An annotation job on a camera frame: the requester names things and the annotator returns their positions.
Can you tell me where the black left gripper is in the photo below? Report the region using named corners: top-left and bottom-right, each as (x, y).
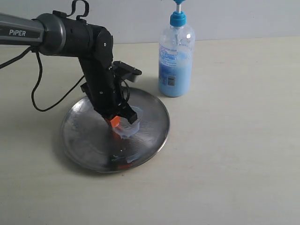
top-left (80, 63), bottom-right (137, 128)

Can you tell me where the blue soap blob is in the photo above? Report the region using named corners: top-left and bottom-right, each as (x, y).
top-left (112, 105), bottom-right (143, 139)

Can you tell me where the blue lotion pump bottle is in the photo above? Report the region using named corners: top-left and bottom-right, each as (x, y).
top-left (158, 0), bottom-right (195, 98)

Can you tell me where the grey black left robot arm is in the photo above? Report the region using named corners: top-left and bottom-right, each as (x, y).
top-left (0, 11), bottom-right (141, 123)

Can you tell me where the round steel plate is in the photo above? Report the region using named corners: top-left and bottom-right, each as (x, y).
top-left (60, 87), bottom-right (170, 173)

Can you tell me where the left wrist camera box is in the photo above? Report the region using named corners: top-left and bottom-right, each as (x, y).
top-left (112, 61), bottom-right (142, 83)

